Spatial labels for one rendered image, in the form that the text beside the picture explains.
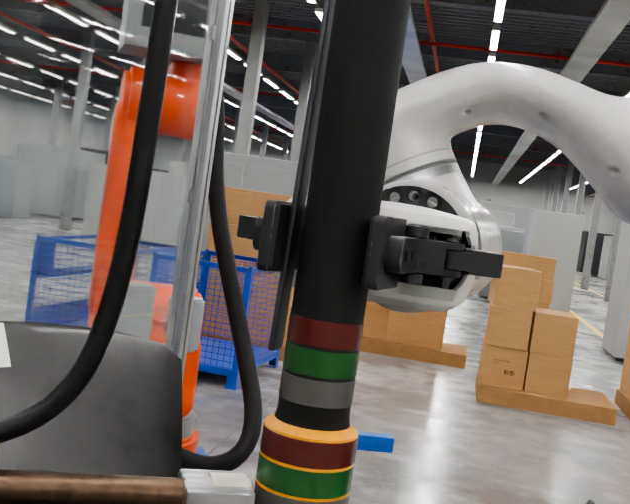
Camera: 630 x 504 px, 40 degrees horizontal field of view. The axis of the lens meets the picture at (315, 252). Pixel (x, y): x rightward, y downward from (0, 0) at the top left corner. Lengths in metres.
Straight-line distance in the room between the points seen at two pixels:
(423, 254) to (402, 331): 9.26
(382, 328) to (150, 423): 9.22
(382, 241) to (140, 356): 0.22
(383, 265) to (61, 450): 0.21
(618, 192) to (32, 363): 0.38
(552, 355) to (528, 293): 0.59
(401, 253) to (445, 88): 0.25
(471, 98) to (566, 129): 0.07
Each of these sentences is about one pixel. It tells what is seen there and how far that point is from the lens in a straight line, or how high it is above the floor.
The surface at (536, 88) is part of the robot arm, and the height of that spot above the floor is 1.62.
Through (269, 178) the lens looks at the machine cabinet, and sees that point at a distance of 10.99.
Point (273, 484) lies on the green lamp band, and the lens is 0.39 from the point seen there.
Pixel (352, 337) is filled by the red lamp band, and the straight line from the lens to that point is 0.38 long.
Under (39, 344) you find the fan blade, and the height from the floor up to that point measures 1.42.
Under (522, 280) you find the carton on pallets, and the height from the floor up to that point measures 1.13.
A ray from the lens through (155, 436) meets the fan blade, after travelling 0.50.
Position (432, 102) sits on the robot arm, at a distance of 0.60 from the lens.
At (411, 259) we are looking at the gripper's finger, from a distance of 0.39.
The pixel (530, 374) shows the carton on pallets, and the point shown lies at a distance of 8.00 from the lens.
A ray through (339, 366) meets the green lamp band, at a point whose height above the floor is 1.45.
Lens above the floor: 1.52
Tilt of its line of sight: 3 degrees down
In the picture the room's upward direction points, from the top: 8 degrees clockwise
